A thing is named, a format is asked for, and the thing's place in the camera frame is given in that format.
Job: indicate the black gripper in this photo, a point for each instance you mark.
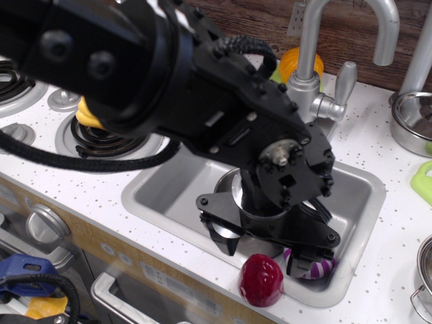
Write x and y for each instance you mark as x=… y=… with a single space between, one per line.
x=302 y=225

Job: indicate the purple striped sweet potato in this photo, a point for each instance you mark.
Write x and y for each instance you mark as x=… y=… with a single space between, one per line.
x=318 y=270

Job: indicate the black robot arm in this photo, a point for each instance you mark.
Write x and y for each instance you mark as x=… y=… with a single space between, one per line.
x=164 y=67

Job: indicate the silver pot in sink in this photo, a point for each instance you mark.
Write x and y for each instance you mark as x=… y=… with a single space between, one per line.
x=229 y=189

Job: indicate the grey toy sink basin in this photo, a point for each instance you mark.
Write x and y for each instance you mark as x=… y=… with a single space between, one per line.
x=166 y=196

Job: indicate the steel pot lower right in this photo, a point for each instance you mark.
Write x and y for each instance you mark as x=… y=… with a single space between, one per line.
x=421 y=297

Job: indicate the steel pot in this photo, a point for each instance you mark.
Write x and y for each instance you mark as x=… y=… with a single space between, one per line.
x=411 y=122
x=421 y=297

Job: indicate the steel pot upper right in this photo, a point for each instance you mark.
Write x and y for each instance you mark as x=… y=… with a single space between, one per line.
x=411 y=122

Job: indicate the red toy strawberry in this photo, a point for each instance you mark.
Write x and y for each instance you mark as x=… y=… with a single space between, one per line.
x=261 y=281

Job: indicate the green plastic toy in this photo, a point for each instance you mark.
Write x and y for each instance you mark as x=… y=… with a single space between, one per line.
x=421 y=182

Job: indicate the orange toy pepper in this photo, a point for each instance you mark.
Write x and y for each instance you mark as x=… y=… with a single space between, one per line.
x=289 y=63

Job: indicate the silver oven dial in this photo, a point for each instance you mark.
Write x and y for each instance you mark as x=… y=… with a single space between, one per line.
x=45 y=226

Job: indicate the near stove burner coil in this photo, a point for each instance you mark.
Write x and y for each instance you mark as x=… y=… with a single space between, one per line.
x=75 y=140

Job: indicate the stove burner coil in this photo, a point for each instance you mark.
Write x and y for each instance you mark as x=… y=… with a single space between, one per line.
x=18 y=92
x=75 y=140

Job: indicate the yellow toy corn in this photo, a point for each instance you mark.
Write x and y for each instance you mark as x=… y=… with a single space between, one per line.
x=85 y=117

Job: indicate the yellow cloth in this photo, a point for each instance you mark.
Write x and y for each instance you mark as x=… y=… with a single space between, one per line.
x=42 y=307

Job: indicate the blue clamp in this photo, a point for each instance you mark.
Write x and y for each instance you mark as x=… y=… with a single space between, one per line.
x=26 y=265

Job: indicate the grey stove knob top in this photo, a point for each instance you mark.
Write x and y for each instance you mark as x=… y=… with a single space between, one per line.
x=62 y=100

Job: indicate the grey stove knob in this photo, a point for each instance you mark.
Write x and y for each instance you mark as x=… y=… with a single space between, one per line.
x=20 y=132
x=62 y=100

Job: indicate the grey stove knob left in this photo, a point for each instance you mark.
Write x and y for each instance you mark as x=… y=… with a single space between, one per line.
x=20 y=132

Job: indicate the far stove burner coil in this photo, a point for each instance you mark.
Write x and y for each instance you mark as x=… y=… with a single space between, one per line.
x=18 y=92

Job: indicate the silver oven door handle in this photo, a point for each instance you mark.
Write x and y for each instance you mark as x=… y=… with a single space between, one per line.
x=129 y=301

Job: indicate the silver post right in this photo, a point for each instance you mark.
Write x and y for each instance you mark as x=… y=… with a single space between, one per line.
x=420 y=64

